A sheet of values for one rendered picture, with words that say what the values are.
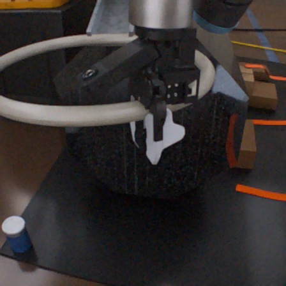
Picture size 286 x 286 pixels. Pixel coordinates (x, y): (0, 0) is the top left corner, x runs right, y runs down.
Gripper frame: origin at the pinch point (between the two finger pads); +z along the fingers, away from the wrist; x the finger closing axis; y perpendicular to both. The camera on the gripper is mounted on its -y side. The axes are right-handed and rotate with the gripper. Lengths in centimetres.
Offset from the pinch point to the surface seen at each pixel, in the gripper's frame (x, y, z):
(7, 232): 62, -28, 69
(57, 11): 140, 19, 3
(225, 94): 47, 57, 20
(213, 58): 54, 54, 8
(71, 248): 55, -4, 81
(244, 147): 68, 93, 63
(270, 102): 105, 149, 64
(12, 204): 93, -23, 82
